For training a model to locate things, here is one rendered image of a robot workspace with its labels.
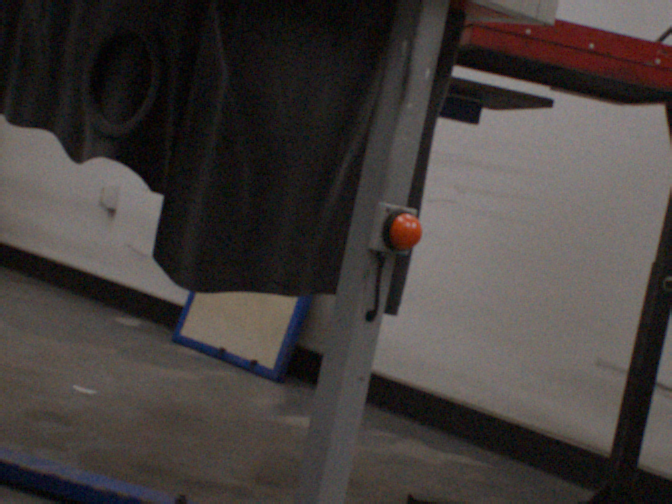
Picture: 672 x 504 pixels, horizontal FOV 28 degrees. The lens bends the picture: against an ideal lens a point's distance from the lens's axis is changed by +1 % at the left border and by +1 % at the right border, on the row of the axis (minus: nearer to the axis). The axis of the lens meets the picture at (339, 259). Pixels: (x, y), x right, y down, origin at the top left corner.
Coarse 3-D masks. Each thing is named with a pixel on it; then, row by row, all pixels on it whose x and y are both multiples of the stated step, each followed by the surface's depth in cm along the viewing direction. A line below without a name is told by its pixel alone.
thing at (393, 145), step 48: (432, 0) 139; (432, 48) 141; (384, 96) 141; (384, 144) 140; (384, 192) 140; (384, 288) 142; (336, 336) 142; (336, 384) 141; (336, 432) 141; (336, 480) 143
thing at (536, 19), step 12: (480, 0) 173; (492, 0) 173; (504, 0) 174; (516, 0) 176; (528, 0) 177; (540, 0) 179; (552, 0) 180; (504, 12) 179; (516, 12) 177; (528, 12) 178; (540, 12) 179; (552, 12) 181; (540, 24) 183; (552, 24) 181
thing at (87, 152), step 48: (48, 0) 179; (96, 0) 171; (144, 0) 161; (0, 48) 189; (48, 48) 179; (96, 48) 167; (144, 48) 162; (0, 96) 189; (48, 96) 179; (96, 96) 168; (144, 96) 162; (96, 144) 166; (144, 144) 161
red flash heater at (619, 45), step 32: (480, 32) 271; (512, 32) 272; (544, 32) 273; (576, 32) 274; (608, 32) 276; (480, 64) 315; (512, 64) 303; (544, 64) 291; (576, 64) 276; (608, 64) 277; (640, 64) 278; (608, 96) 322; (640, 96) 315
